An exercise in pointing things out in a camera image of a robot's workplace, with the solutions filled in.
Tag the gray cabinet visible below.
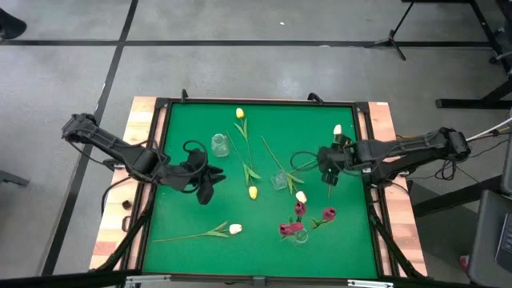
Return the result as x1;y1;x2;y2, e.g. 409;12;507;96
466;188;512;288

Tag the cut-pattern clear glass vase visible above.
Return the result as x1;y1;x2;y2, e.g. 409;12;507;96
210;133;230;158

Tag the black cable bundle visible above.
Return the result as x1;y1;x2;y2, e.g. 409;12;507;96
434;139;499;182

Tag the white artificial tulip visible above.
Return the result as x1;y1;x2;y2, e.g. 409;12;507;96
260;135;308;204
326;123;344;200
153;221;243;243

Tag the black desk frame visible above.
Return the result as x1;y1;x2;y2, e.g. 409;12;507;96
434;0;512;110

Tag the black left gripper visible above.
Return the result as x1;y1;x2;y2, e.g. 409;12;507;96
171;148;227;206

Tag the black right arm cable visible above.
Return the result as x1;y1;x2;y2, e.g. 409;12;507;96
290;150;321;173

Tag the white cable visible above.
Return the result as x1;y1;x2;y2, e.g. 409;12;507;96
466;118;512;142

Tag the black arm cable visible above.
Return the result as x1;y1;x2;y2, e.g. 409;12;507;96
182;139;209;194
290;150;321;173

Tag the black tripod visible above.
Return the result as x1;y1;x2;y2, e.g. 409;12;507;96
362;0;422;62

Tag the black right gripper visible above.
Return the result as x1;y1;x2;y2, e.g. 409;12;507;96
318;134;359;187

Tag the silver metal bracket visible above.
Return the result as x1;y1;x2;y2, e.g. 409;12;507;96
124;274;172;288
346;279;395;288

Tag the black desk leg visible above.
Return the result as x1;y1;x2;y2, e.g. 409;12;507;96
411;174;494;219

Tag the person's foot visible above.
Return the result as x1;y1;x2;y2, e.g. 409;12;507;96
0;7;28;41

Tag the yellow artificial tulip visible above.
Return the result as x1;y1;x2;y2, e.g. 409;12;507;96
225;130;262;201
234;107;254;171

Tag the black keyboard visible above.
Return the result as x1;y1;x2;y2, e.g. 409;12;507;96
494;211;512;274

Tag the green table mat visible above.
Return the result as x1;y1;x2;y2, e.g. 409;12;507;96
142;102;379;280

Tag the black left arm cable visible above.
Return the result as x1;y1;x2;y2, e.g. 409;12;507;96
182;139;209;194

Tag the gray chair base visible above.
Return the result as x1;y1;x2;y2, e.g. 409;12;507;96
0;170;31;188

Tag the ribbed bell-shaped glass vase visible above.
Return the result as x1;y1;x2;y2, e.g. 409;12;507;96
270;170;289;191

